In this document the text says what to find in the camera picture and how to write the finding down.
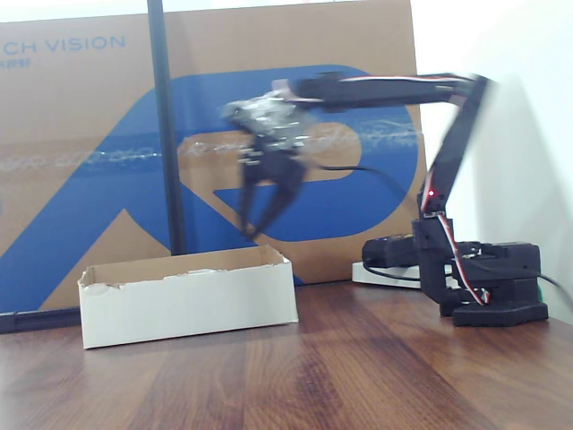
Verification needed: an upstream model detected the white cardboard box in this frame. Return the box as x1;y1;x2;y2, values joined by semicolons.
76;244;300;350

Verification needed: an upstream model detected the black stand pole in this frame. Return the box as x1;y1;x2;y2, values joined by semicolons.
146;0;188;257

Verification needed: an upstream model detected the black power adapter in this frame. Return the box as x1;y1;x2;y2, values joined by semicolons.
361;235;421;271

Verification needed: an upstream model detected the white power strip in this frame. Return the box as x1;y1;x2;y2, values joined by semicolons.
351;261;423;289

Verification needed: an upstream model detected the large brown blue-printed carton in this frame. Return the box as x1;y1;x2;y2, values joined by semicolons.
0;0;424;314

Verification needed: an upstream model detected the black stand base bar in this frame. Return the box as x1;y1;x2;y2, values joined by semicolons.
0;307;84;335

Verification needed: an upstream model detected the plastic-wrapped gripper camera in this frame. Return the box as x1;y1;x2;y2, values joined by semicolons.
220;87;317;156

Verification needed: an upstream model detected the black camera cable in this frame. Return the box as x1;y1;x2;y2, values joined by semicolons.
318;164;412;203

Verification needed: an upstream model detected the black power cable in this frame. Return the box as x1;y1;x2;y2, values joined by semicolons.
535;271;573;313

